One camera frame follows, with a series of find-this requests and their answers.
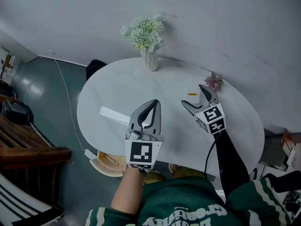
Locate person's left forearm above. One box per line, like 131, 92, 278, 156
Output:
110, 167, 145, 216

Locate dark grey rolling case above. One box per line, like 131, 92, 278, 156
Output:
1, 100, 35, 126

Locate stack of cardboard boxes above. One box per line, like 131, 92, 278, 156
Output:
260, 126, 301, 172

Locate pink cylindrical tube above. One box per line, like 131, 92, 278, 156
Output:
103, 155, 119, 167

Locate white flower bouquet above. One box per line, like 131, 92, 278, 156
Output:
120, 13, 166, 53

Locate black backpack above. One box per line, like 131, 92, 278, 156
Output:
85, 59, 108, 81

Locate person's beige shoe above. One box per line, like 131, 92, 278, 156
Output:
168, 163, 182, 174

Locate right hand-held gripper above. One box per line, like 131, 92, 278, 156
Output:
181, 84, 227, 135

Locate white power cable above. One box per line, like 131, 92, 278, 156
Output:
48, 50, 87, 152

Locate large wooden drawer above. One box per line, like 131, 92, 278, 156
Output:
89, 150, 129, 178

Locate person's right forearm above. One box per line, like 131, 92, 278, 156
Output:
213, 130, 251, 198

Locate small pink potted plant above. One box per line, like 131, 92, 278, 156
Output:
204, 71, 224, 93

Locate person's khaki shorts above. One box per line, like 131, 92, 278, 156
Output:
143, 167, 208, 181

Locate white round table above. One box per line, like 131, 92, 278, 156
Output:
77, 57, 264, 179

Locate black office chair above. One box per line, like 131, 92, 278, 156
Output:
249, 168, 301, 221

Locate wooden staircase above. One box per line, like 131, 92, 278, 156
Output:
0, 93, 72, 221

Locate small white card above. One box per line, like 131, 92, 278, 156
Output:
184, 86, 203, 105

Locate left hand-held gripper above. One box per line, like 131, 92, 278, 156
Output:
124, 99, 165, 170

